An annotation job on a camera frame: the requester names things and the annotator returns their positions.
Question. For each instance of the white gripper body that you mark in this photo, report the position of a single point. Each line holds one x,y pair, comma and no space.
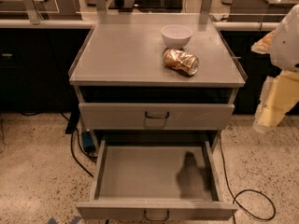
287,44

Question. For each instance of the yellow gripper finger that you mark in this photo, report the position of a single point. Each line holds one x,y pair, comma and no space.
263,46
278,96

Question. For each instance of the grey drawer cabinet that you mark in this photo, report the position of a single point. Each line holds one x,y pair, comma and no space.
122,61

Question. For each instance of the open middle drawer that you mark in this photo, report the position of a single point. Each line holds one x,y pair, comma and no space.
156,183

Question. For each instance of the closed upper drawer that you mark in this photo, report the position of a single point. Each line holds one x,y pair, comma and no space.
129,116

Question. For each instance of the white bowl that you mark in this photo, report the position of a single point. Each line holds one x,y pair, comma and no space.
176,36

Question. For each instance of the blue power box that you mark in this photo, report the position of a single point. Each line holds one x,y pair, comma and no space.
87,142

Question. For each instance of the right metal post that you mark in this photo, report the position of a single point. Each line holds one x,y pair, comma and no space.
205,10

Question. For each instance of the left metal post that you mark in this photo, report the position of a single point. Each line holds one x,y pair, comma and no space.
32,12

